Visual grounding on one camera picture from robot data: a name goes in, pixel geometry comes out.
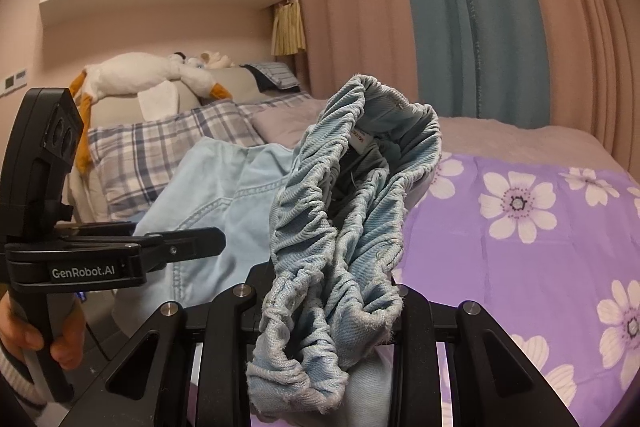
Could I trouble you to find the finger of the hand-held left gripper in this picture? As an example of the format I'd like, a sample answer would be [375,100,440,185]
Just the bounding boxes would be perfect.
[56,221,137,240]
[131,227,227,272]

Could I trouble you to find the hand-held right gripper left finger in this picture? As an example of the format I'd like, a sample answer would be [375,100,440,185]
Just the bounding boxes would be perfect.
[75,263,276,427]

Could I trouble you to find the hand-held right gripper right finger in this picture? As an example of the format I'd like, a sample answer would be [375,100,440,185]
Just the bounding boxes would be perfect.
[390,282,581,427]

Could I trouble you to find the light blue pants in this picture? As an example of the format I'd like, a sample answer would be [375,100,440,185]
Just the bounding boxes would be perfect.
[112,74,443,427]

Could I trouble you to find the person's left forearm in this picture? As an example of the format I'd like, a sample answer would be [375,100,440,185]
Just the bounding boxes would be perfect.
[0,348,50,414]

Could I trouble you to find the person's left hand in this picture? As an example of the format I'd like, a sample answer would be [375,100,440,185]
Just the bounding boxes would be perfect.
[0,293,87,367]

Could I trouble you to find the purple floral bedsheet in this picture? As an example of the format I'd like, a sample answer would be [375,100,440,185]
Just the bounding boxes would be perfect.
[250,152,640,427]

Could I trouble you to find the large plaid pillow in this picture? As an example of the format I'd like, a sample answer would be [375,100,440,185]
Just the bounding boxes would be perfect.
[87,99,266,224]

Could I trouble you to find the white plush goose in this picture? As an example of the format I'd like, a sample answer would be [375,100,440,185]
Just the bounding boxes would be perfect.
[69,52,234,174]

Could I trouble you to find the small plaid pillow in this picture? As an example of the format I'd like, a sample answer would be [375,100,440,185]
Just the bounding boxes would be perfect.
[236,91,315,118]

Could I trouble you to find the beige headboard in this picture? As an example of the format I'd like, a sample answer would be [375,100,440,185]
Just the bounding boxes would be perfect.
[70,66,268,132]

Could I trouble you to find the black and white plush toy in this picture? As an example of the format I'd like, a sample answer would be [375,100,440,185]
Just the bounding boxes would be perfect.
[167,52,202,68]

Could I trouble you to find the beige plush toy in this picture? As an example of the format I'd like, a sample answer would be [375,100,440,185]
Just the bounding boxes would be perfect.
[200,50,237,69]

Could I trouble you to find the pink bedspread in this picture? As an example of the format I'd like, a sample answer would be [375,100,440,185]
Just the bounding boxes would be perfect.
[250,99,621,172]

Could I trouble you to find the yellow pleated cloth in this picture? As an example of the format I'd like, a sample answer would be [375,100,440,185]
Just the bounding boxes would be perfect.
[271,0,307,56]

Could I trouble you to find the teal curtain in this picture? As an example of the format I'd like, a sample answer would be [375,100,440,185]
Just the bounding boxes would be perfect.
[387,0,546,125]

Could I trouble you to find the white wall switch panel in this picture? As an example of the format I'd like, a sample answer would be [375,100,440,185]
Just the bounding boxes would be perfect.
[0,68,31,96]

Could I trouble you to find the black cable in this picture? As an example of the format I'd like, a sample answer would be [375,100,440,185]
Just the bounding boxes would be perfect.
[81,321,110,360]

